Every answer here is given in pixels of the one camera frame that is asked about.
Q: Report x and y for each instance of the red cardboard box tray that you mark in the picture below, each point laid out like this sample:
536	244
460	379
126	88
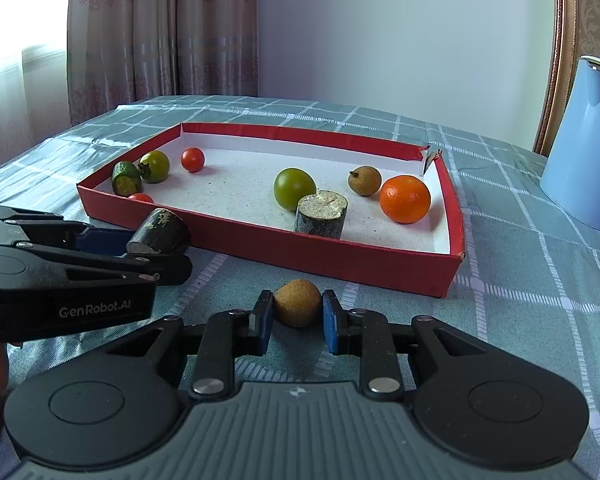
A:
360	260

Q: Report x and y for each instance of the orange mandarin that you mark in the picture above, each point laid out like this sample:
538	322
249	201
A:
405	200

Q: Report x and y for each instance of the brown longan with stem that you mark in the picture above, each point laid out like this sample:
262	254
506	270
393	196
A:
366	181

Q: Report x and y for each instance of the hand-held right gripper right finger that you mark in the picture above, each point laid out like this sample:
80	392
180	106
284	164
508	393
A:
330	326

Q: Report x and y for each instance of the gold framed upholstered chair back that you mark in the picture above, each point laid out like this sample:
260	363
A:
595	10

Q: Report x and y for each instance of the red cherry tomato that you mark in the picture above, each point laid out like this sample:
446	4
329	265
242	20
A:
141	198
192	159

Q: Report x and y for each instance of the green tomato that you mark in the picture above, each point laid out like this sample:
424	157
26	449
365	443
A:
156	166
292	187

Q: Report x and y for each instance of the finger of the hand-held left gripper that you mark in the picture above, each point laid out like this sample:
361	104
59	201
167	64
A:
172	270
100	240

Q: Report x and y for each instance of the round brown longan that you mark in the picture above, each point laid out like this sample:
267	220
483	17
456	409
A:
297	302

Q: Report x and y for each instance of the thick dark sugarcane piece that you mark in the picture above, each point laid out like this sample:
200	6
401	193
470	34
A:
320	215

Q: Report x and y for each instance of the beige patterned curtain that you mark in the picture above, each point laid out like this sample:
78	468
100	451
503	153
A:
170	35

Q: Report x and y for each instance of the green cucumber piece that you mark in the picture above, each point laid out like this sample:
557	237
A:
126	179

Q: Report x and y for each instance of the short dark sugarcane piece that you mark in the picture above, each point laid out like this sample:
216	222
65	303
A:
162	232

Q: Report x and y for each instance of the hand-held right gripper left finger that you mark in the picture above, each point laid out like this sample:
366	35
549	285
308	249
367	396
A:
265	321

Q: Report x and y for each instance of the blue electric kettle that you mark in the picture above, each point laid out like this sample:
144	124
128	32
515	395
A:
582	145

